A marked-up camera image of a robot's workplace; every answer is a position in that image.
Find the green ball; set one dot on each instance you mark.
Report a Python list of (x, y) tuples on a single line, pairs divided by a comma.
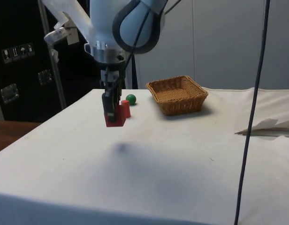
[(131, 99)]

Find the red cylinder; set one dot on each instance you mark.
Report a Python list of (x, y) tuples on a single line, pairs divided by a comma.
[(126, 109)]

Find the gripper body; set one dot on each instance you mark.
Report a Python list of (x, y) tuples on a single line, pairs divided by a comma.
[(110, 76)]

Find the black cabinet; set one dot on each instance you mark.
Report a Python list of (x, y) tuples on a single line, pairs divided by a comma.
[(22, 75)]

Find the wicker basket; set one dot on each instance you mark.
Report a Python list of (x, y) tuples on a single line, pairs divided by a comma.
[(179, 98)]

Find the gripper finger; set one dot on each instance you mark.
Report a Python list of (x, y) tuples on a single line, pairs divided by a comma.
[(109, 105)]

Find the pale locker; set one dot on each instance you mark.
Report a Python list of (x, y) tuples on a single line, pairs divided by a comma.
[(229, 47), (172, 47)]

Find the red cube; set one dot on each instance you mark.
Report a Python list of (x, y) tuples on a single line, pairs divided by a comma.
[(120, 118)]

